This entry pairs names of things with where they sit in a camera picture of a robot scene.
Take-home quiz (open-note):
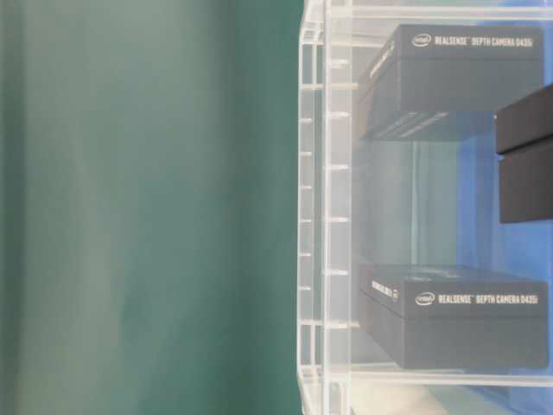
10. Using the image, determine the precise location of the black RealSense D415 box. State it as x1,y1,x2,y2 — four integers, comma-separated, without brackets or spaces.
495,85,552,223

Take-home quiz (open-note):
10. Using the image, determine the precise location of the clear plastic storage bin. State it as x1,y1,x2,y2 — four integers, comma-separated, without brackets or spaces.
296,1,552,414

